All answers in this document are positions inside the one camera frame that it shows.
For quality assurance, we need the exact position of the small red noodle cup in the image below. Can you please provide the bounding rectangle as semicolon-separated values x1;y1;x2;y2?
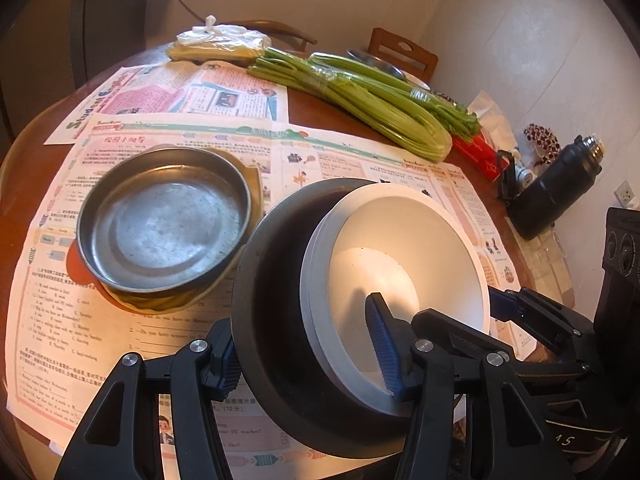
328;183;489;391

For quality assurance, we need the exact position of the yellow shell-shaped plate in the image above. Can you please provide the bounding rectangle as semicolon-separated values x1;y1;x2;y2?
96;146;265;316

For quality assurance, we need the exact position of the stainless steel bowl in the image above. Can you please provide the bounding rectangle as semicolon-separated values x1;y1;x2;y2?
231;178;409;458

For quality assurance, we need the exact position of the orange plastic plate with ears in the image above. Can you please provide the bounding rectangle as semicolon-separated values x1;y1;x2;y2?
65;240;102;288

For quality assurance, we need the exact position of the round metal pan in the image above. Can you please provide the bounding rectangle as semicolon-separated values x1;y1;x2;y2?
76;146;253;295

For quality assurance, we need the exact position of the large red noodle cup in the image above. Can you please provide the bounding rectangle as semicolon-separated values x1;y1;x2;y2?
299;196;409;417

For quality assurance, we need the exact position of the black thermos bottle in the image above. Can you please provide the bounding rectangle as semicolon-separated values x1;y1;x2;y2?
497;136;604;240

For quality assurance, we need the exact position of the red tissue box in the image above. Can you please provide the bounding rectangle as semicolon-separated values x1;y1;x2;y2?
452;134;501;182

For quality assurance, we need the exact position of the celery bunch front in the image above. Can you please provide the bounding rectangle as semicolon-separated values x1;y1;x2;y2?
247;48;452;162

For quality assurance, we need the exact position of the celery bunch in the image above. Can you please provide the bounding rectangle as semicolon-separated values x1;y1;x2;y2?
247;48;452;162
308;52;480;142

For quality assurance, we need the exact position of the celery bunch back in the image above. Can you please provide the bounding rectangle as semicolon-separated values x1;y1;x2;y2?
308;52;480;142

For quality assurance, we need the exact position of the white dishes far back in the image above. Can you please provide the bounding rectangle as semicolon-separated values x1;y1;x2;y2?
404;72;431;91

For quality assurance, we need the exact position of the metal bowl far back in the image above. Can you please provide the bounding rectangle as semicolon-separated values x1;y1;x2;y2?
347;49;407;81

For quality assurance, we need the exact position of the wooden chair back right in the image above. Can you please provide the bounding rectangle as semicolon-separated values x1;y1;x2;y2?
367;27;438;84

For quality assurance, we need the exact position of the wooden chair behind table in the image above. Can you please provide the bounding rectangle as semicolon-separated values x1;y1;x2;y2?
234;20;318;52

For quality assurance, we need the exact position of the back newspaper sheet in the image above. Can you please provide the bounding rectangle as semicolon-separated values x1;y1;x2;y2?
46;61;288;145

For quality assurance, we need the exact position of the plastic bag with yellow food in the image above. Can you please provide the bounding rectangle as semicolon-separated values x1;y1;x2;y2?
166;15;271;65

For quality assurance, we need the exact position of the grey refrigerator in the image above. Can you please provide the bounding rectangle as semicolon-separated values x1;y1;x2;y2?
1;0;146;141

